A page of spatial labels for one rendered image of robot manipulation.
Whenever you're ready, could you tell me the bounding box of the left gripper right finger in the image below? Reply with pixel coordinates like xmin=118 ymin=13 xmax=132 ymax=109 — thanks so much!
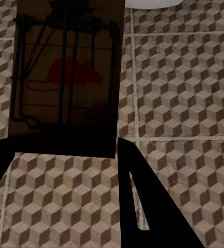
xmin=118 ymin=137 xmax=204 ymax=248

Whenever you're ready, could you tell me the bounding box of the mousetrap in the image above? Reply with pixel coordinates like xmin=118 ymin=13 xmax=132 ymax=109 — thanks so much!
xmin=8 ymin=0 xmax=125 ymax=159

